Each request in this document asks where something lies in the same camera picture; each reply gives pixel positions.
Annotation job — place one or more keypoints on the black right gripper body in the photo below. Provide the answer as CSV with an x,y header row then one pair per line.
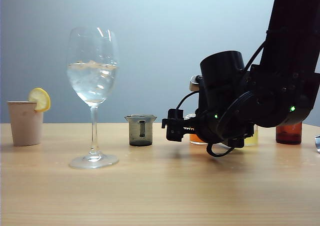
x,y
212,125

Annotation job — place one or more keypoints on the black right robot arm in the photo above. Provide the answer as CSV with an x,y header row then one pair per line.
x,y
287,48

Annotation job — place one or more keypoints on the amber brown glass measuring cup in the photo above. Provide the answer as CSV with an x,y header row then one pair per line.
x,y
288,133

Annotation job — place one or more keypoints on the yellow lemon slice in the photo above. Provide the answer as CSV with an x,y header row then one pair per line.
x,y
41,99

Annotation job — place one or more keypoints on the clear cup with pale juice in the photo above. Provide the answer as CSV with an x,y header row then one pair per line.
x,y
252,138

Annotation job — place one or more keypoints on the clear glass measuring cup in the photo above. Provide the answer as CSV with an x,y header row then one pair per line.
x,y
196,138

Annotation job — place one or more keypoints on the tall clear wine glass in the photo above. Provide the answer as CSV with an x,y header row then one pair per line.
x,y
92,83

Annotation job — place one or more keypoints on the smoky grey glass measuring cup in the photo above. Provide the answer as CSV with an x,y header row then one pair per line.
x,y
135,135

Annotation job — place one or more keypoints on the beige paper cup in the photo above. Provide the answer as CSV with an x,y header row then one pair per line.
x,y
25,125

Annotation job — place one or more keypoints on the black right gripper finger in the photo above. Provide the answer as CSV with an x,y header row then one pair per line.
x,y
237,142
173,125

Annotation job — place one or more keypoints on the silver metal utensil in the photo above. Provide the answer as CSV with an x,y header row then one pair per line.
x,y
317,143

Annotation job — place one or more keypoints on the silver beige wrist camera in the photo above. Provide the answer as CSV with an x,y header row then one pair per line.
x,y
195,83

